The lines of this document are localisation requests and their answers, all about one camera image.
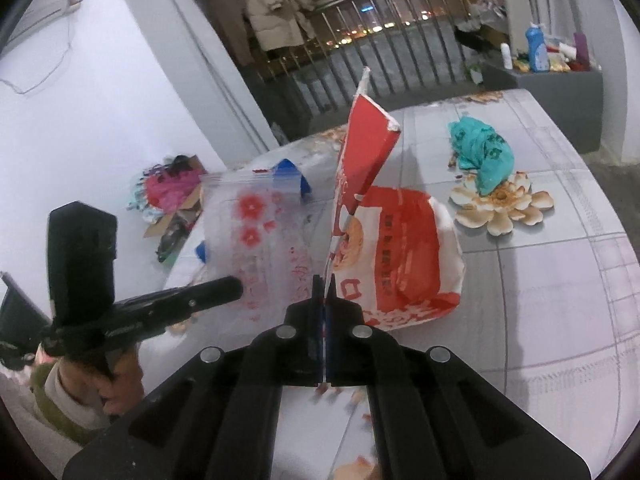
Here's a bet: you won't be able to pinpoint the red white snack packet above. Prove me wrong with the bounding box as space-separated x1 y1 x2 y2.
327 66 402 301

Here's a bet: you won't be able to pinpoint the magenta bottle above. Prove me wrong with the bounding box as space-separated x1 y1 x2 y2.
573 32 592 71

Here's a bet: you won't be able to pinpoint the sliding door frame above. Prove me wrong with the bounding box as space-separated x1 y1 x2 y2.
110 0 281 151

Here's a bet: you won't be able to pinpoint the person's left hand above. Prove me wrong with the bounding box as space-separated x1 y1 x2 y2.
92 347 146 418

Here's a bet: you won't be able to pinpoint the yellow snack packets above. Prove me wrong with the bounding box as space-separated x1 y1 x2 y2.
515 57 571 74

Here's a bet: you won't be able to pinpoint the person's left forearm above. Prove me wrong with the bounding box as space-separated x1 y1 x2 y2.
30 352 116 446

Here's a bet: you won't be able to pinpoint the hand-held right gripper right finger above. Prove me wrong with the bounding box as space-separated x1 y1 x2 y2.
325 296 586 480

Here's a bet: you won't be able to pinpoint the cardboard box of colourful clothes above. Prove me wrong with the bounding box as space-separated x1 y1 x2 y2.
127 154 207 263

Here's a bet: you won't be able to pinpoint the pile of boxes and clothes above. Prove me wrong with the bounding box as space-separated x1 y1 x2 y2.
452 0 507 83

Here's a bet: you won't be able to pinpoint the brown hanging coat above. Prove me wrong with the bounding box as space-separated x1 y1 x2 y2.
205 0 256 67

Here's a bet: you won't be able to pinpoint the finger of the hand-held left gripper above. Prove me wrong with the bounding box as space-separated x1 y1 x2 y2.
191 276 244 313

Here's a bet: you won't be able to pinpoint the clear printed plastic bag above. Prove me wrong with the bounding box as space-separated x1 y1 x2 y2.
195 159 321 336

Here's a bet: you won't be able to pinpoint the white air conditioner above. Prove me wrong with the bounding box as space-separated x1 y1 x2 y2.
0 0 83 56

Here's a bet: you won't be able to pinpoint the metal balcony railing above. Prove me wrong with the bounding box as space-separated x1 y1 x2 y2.
250 0 506 111

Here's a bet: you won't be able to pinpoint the beige hanging coat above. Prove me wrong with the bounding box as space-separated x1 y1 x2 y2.
236 0 317 52

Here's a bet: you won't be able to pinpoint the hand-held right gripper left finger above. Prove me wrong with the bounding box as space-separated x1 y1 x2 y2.
62 275 326 480

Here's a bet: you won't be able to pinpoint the teal printed cloth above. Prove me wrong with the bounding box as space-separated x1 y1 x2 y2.
446 116 516 197

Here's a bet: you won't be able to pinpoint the wall cable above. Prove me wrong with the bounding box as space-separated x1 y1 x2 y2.
0 0 83 96

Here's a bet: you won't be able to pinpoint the red white plastic bag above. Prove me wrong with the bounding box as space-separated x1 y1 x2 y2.
330 185 467 332

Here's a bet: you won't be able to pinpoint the blue detergent bottle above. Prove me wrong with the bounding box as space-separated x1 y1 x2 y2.
525 23 551 72

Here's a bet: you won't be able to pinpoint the grey cabinet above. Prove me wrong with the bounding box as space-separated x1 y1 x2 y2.
481 62 605 153

